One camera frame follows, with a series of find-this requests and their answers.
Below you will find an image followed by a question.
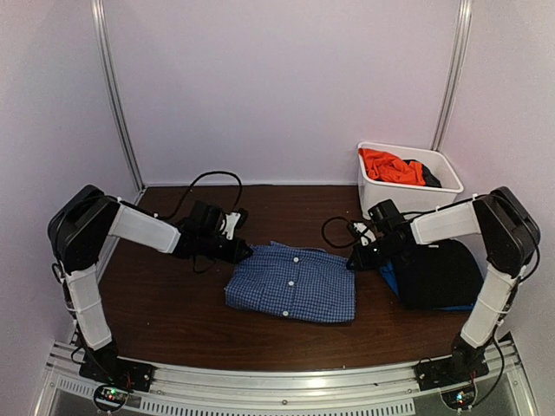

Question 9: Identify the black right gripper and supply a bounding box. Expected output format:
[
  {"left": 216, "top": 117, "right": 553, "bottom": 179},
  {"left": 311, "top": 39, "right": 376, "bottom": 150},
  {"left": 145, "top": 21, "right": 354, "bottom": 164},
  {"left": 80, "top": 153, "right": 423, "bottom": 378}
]
[{"left": 348, "top": 235, "right": 404, "bottom": 272}]

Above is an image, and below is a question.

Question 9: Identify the orange garment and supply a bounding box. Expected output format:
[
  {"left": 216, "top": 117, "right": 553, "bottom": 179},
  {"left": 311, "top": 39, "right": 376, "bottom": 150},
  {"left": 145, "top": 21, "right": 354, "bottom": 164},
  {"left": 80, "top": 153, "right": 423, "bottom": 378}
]
[{"left": 358, "top": 148, "right": 424, "bottom": 186}]

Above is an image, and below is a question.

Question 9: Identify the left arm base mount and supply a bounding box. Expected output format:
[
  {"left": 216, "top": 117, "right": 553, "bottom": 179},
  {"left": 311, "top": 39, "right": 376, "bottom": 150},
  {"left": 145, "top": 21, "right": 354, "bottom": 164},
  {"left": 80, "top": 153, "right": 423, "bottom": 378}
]
[{"left": 79, "top": 359, "right": 154, "bottom": 413}]

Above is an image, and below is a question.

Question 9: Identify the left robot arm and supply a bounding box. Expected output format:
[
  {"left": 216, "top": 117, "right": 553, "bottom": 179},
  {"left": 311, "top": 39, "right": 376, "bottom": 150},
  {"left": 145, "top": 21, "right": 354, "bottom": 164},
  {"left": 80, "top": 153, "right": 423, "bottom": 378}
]
[{"left": 47, "top": 185, "right": 252, "bottom": 385}]

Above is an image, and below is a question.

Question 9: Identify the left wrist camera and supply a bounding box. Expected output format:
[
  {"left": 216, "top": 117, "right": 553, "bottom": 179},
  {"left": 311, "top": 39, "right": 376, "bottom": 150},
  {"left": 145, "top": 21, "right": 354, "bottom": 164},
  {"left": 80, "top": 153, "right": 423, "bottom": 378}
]
[{"left": 219, "top": 208, "right": 249, "bottom": 240}]

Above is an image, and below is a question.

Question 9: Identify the right aluminium corner post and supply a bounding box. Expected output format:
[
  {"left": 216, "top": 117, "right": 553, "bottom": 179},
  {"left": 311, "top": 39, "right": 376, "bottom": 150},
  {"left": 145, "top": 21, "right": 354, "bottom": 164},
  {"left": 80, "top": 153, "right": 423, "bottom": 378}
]
[{"left": 431, "top": 0, "right": 473, "bottom": 152}]

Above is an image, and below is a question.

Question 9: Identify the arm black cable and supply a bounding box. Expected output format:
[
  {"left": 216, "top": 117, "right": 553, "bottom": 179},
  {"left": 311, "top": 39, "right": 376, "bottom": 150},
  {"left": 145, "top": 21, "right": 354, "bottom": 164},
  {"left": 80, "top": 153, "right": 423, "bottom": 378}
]
[
  {"left": 164, "top": 171, "right": 243, "bottom": 218},
  {"left": 321, "top": 216, "right": 361, "bottom": 249}
]

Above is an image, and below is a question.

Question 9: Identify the aluminium corner post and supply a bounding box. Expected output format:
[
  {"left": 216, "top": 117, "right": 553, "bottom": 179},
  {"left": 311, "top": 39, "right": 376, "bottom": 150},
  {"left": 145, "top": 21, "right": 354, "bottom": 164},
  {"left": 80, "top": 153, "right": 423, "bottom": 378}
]
[
  {"left": 90, "top": 0, "right": 146, "bottom": 192},
  {"left": 431, "top": 0, "right": 473, "bottom": 152}
]

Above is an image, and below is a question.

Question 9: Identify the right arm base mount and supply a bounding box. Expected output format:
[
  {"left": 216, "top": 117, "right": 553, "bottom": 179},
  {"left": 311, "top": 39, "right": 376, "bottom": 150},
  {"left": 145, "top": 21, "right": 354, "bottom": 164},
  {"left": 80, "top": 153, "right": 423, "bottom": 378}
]
[{"left": 413, "top": 356, "right": 489, "bottom": 411}]

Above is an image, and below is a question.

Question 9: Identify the folded black garment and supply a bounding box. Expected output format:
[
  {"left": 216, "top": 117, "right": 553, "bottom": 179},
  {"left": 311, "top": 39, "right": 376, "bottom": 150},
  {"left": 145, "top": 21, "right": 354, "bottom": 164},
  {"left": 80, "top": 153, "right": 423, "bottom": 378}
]
[{"left": 391, "top": 239, "right": 484, "bottom": 310}]

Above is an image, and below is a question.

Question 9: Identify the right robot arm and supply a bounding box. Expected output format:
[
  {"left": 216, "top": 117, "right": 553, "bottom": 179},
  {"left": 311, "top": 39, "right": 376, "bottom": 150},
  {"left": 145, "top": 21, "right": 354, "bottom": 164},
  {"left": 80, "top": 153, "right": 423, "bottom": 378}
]
[{"left": 347, "top": 186, "right": 541, "bottom": 383}]

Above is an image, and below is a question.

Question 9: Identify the dark garment in bin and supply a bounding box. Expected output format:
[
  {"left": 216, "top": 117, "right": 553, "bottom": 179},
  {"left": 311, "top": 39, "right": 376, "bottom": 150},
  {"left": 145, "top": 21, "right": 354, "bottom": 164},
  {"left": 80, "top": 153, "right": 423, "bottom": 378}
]
[{"left": 404, "top": 159, "right": 442, "bottom": 188}]

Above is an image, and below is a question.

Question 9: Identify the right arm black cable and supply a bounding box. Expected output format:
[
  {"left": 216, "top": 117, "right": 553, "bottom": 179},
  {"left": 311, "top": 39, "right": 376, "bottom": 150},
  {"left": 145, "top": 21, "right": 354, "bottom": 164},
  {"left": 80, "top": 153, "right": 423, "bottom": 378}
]
[{"left": 321, "top": 216, "right": 361, "bottom": 249}]

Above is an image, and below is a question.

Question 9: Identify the blue checked button shirt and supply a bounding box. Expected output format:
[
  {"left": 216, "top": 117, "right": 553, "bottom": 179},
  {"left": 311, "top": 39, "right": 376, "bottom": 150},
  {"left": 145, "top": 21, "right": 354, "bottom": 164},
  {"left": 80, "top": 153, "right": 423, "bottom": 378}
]
[{"left": 225, "top": 242, "right": 356, "bottom": 324}]

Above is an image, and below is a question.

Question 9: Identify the white plastic laundry bin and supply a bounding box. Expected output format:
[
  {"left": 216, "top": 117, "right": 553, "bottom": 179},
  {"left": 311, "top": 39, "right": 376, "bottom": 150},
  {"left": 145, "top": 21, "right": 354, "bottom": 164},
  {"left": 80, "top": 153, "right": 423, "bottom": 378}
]
[{"left": 357, "top": 141, "right": 464, "bottom": 219}]

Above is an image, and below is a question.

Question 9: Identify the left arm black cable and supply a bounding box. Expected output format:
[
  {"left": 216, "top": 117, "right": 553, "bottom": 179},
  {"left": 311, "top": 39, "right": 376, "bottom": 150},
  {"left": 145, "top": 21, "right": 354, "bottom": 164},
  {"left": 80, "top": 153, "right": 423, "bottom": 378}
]
[{"left": 164, "top": 171, "right": 243, "bottom": 218}]

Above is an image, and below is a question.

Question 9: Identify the folded blue garment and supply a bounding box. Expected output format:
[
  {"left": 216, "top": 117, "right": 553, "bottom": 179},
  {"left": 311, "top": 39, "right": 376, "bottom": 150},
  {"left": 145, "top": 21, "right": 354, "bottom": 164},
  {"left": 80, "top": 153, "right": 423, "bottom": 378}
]
[{"left": 379, "top": 262, "right": 473, "bottom": 311}]

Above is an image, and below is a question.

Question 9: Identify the left aluminium corner post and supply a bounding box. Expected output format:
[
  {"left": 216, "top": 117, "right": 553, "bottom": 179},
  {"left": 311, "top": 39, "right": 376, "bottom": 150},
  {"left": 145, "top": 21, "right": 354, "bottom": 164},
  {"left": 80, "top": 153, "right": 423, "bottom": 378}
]
[{"left": 90, "top": 0, "right": 146, "bottom": 192}]

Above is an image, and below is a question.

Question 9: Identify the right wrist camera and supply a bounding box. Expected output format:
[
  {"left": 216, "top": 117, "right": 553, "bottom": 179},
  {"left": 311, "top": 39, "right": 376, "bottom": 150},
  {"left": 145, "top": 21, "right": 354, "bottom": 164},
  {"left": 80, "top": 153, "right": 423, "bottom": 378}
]
[{"left": 347, "top": 222, "right": 376, "bottom": 246}]

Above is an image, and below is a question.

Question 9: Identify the aluminium front rail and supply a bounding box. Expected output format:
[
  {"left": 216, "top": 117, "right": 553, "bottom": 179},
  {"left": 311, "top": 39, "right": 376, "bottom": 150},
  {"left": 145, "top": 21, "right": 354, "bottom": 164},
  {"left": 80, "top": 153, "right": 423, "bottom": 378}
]
[{"left": 30, "top": 340, "right": 539, "bottom": 415}]

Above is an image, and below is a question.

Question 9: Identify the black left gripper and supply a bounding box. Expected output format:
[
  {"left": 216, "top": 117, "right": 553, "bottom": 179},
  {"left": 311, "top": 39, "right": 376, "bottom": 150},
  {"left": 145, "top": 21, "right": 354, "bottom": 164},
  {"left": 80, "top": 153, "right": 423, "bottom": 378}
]
[{"left": 199, "top": 232, "right": 251, "bottom": 264}]

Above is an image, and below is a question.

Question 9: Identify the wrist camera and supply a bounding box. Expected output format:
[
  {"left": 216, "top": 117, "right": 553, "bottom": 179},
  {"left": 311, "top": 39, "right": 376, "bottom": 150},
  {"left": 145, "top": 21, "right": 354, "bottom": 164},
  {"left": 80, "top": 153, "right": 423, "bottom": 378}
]
[
  {"left": 219, "top": 208, "right": 249, "bottom": 240},
  {"left": 347, "top": 222, "right": 376, "bottom": 246}
]

